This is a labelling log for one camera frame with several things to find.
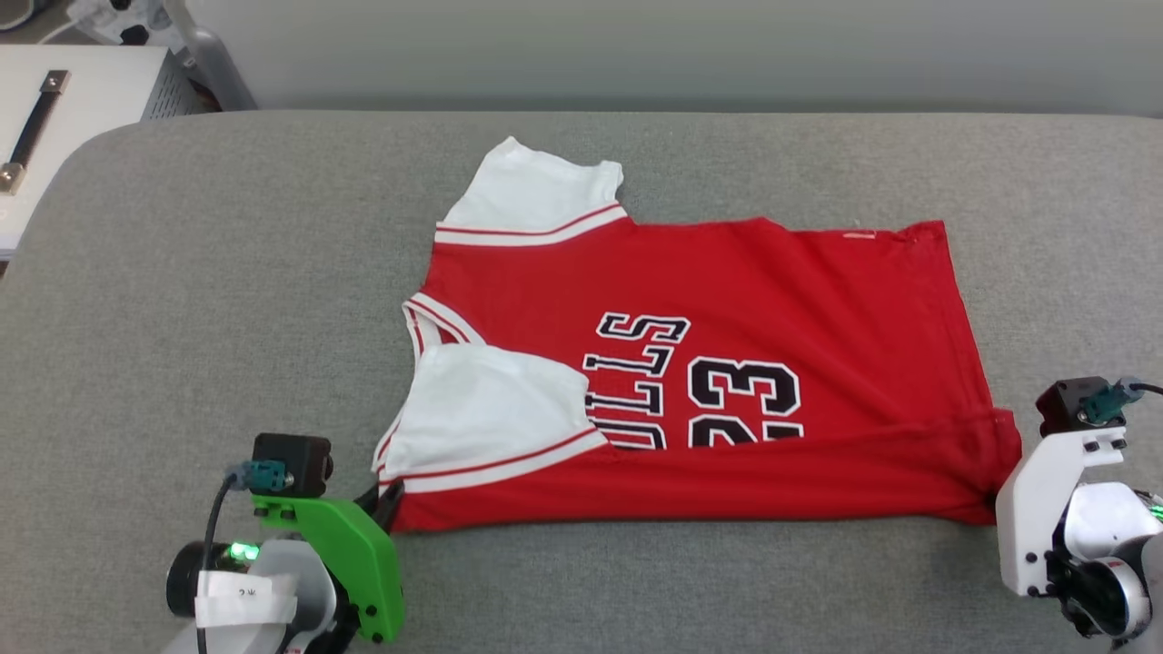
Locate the red white basketball jersey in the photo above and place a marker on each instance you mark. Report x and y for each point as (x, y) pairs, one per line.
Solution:
(772, 291)

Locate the white equipment box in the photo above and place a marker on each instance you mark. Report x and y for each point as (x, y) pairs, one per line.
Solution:
(100, 100)

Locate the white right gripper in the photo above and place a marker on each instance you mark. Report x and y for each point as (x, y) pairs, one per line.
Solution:
(1031, 518)

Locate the grey partition frame post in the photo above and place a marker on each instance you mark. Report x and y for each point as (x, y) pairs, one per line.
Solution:
(213, 64)

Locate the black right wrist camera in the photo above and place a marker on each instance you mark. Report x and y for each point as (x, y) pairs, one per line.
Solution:
(1063, 404)

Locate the white power strip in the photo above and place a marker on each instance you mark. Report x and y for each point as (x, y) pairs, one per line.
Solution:
(91, 14)

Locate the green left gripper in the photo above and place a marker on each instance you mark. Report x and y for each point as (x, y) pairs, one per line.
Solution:
(363, 563)

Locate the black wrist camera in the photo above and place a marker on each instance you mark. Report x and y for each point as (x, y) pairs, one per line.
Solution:
(1063, 404)
(295, 459)

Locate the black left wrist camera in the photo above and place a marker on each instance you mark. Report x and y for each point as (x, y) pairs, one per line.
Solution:
(295, 459)

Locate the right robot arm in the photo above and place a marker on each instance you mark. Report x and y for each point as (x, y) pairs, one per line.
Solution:
(1104, 536)

